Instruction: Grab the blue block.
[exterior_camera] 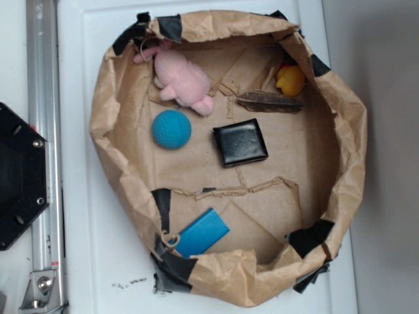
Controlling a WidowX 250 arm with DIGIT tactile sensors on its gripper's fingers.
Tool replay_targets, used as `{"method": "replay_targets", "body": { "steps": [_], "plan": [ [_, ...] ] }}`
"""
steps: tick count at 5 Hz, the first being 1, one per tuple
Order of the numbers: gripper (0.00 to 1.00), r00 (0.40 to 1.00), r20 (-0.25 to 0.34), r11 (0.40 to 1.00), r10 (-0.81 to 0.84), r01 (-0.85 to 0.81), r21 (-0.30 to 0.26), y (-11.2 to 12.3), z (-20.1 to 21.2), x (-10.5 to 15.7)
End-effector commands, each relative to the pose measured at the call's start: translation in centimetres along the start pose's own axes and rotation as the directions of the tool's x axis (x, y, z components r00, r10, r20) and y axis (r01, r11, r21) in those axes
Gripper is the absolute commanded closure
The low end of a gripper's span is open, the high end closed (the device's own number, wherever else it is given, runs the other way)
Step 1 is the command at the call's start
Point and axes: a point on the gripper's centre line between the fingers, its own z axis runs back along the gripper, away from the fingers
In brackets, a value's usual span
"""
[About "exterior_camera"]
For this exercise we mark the black square cushion block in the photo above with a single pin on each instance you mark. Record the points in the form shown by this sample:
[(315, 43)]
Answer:
[(240, 143)]

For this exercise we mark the blue rectangular block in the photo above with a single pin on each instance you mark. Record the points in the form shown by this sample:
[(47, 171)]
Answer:
[(201, 234)]

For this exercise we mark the brown paper bag bin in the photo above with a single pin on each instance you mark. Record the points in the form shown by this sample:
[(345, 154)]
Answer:
[(287, 214)]

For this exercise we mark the blue dimpled ball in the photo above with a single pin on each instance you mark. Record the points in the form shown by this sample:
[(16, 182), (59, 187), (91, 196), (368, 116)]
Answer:
[(171, 129)]

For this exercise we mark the brown bark piece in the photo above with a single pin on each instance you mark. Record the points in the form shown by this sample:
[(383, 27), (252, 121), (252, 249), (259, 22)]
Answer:
[(267, 102)]

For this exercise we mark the pink plush toy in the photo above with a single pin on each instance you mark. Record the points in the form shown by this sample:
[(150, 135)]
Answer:
[(178, 78)]

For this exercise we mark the yellow rubber duck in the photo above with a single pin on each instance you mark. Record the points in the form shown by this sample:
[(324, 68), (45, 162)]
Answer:
[(290, 79)]

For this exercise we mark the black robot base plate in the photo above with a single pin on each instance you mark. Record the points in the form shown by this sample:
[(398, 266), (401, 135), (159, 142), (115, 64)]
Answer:
[(23, 176)]

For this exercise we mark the aluminium extrusion rail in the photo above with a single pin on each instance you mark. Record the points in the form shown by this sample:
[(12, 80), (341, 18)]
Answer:
[(48, 240)]

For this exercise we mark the metal corner bracket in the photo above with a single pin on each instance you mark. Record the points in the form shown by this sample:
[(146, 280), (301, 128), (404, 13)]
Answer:
[(38, 297)]

